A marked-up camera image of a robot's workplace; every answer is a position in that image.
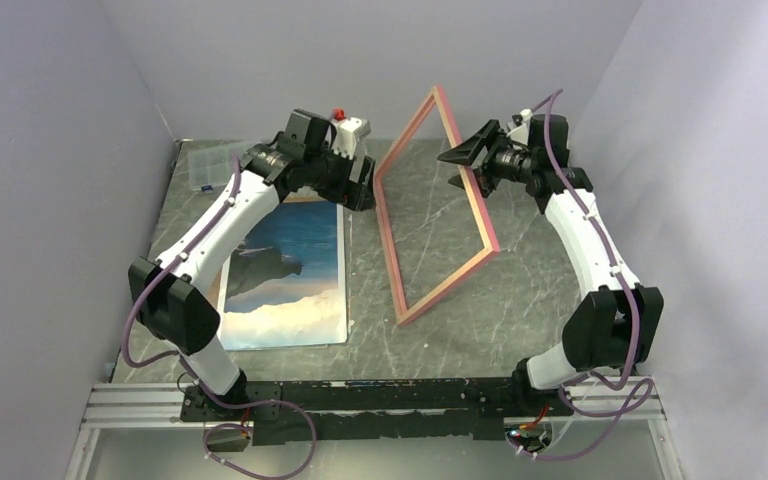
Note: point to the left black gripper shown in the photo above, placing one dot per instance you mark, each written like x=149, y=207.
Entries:
x=357, y=196

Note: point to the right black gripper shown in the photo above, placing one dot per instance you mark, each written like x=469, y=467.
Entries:
x=466, y=152

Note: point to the blue sky ocean photo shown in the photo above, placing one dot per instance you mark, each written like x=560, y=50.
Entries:
x=318, y=321

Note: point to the pink wooden picture frame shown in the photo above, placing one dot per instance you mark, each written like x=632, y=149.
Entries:
x=405, y=314

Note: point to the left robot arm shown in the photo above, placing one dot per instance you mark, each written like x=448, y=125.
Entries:
x=171, y=315

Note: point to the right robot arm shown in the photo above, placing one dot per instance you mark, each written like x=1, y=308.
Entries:
x=617, y=317

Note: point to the clear plastic organizer box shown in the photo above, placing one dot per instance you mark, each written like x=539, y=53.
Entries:
x=210, y=167

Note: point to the brown backing board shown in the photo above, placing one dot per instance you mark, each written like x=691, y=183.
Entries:
x=311, y=197

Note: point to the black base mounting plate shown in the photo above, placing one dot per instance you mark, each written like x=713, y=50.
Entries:
x=483, y=408

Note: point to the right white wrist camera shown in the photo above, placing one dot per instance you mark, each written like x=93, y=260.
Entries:
x=518, y=129

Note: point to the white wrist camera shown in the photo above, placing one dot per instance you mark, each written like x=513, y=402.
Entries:
x=518, y=129
x=350, y=134

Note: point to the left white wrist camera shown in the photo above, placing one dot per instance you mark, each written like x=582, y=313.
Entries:
x=350, y=134

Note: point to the aluminium extrusion rail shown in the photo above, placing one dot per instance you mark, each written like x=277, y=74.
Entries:
x=134, y=431

